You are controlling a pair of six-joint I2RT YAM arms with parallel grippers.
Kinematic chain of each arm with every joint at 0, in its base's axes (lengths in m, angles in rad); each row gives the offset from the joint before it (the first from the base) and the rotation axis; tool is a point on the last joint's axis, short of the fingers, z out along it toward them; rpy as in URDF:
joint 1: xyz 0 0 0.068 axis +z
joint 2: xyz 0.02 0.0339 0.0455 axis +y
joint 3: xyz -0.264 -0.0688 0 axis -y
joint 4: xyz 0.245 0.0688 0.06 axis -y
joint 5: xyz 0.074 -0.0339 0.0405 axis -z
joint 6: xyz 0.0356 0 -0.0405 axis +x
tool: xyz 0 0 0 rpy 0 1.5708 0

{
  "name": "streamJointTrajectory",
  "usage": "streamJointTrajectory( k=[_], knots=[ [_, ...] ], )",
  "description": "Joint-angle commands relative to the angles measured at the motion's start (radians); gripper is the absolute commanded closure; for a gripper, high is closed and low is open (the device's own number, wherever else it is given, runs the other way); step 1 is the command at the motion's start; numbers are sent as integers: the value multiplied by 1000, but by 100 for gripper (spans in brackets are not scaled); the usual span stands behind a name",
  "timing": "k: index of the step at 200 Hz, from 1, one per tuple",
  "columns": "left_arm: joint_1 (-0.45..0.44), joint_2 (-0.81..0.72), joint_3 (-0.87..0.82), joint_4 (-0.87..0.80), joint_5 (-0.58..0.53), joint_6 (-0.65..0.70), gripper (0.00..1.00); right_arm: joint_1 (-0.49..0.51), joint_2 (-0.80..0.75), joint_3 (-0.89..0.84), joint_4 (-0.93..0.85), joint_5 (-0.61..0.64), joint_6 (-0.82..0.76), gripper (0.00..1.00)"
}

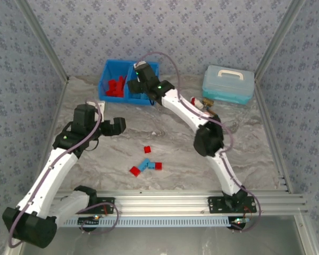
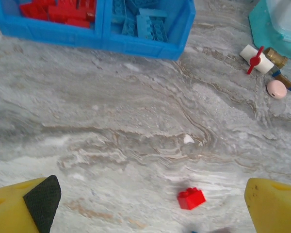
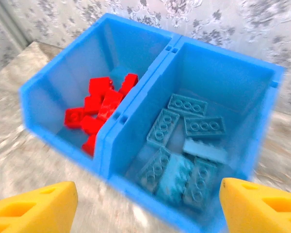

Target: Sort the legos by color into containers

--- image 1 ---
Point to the aluminium table edge rail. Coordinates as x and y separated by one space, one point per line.
58 106
271 127

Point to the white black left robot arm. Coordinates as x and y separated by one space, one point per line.
48 175

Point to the blue two-compartment plastic bin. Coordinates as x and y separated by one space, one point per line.
114 101

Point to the large red lego plate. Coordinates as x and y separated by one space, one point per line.
121 81

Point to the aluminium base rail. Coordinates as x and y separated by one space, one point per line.
162 203

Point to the aluminium frame post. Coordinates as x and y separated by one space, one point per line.
42 40
279 37

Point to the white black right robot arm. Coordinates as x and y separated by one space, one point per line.
186 109

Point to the small circuit board with LED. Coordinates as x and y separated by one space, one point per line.
91 219
239 221

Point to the brass pipe fitting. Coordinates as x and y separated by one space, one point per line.
208 102

